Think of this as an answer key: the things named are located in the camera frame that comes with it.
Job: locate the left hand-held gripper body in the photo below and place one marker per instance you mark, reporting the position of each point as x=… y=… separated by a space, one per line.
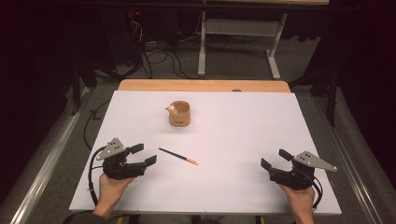
x=120 y=170

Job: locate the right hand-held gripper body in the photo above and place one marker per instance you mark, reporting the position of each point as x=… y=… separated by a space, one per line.
x=294 y=179

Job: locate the dark chopstick with patterned end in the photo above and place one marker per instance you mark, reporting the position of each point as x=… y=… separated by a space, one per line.
x=179 y=156

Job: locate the wooden cup with animal figure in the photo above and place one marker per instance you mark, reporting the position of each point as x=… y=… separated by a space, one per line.
x=180 y=113

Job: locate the person's right hand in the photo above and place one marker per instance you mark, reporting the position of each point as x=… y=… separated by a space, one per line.
x=300 y=200

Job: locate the person's left hand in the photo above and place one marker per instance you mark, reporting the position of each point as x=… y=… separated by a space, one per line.
x=110 y=191

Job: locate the white table board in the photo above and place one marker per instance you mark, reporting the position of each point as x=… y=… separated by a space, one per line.
x=218 y=140

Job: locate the black metal stand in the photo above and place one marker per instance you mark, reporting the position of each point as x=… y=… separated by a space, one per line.
x=330 y=90
x=77 y=84

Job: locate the wooden table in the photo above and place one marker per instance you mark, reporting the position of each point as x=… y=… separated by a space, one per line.
x=202 y=85

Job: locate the metal floor rail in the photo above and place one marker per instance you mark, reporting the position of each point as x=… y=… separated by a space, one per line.
x=351 y=161
x=46 y=161

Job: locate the white metal desk frame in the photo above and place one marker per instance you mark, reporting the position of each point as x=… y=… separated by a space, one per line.
x=239 y=28

